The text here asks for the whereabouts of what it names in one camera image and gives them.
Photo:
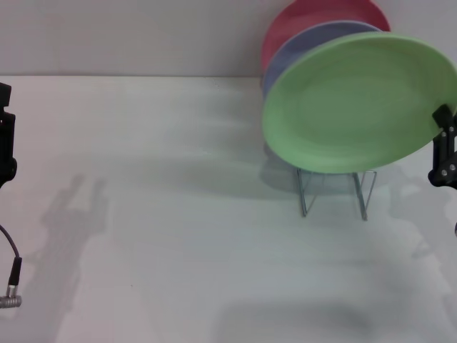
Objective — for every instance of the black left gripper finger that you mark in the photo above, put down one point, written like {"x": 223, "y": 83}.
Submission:
{"x": 6, "y": 143}

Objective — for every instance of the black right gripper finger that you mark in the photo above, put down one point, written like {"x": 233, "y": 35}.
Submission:
{"x": 446, "y": 157}

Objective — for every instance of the green plastic plate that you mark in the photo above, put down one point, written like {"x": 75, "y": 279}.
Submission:
{"x": 350, "y": 107}

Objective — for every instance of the purple plastic plate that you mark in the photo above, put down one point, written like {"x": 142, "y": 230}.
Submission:
{"x": 300, "y": 46}

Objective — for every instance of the red plastic plate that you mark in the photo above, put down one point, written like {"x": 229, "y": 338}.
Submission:
{"x": 303, "y": 18}

